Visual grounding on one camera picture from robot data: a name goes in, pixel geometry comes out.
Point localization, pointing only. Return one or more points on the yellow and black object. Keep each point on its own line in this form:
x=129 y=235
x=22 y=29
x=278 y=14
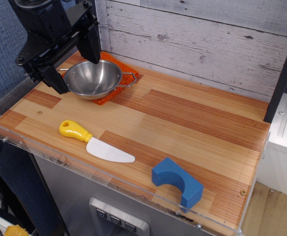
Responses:
x=14 y=230

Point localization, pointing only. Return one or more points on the silver button control panel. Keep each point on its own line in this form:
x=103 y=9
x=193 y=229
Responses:
x=112 y=221

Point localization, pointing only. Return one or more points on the black right vertical post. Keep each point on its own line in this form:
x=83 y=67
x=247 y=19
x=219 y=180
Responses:
x=277 y=95

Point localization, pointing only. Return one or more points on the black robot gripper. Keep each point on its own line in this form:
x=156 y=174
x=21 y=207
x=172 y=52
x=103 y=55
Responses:
x=52 y=32

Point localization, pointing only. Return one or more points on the clear acrylic front guard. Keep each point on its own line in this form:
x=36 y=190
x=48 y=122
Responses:
x=72 y=183

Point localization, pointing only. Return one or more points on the blue arch shaped block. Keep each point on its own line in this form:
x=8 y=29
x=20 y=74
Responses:
x=168 y=172

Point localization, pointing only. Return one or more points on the orange folded cloth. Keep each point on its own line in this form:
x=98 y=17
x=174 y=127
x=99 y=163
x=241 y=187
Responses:
x=123 y=71

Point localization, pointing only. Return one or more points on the yellow handled white toy knife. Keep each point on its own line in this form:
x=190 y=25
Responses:
x=95 y=147

